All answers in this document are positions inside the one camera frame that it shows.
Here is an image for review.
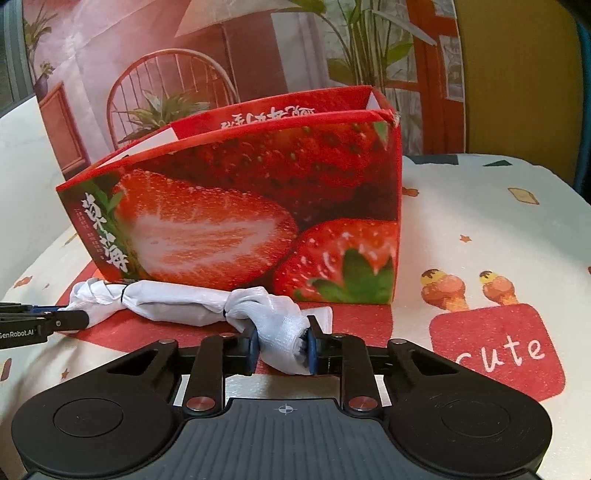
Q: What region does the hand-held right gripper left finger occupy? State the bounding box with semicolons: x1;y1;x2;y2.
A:
104;329;260;415

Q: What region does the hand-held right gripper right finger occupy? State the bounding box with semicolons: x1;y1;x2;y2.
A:
305;315;468;415

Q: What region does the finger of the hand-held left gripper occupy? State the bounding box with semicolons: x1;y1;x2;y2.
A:
42;309;90;335
0;302;60;320

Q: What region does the white twisted cloth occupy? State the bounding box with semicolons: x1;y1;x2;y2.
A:
68;278;334;376

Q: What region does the red strawberry cardboard box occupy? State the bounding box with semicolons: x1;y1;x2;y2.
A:
55;85;404;306

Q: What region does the white marble board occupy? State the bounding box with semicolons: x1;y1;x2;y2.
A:
0;105;75;301

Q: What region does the printed blanket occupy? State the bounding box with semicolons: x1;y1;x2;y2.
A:
0;154;591;480

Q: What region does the dark window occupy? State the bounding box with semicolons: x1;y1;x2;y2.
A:
0;0;37;114

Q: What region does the blue curtain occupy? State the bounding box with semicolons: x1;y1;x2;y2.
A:
571;14;591;206

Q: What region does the wall poster of room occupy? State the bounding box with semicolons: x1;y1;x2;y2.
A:
22;0;468;185

